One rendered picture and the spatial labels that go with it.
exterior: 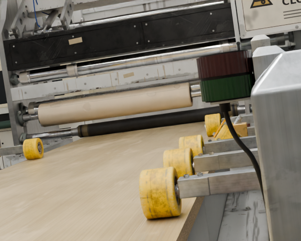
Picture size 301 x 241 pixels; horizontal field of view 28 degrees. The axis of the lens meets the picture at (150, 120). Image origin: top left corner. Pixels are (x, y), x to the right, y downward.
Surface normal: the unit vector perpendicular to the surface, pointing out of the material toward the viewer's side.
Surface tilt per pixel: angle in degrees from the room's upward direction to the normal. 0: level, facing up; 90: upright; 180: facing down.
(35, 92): 90
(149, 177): 42
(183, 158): 57
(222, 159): 90
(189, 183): 90
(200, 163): 90
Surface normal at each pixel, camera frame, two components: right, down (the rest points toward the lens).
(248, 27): -0.18, 0.08
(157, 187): -0.22, -0.36
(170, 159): -0.22, -0.55
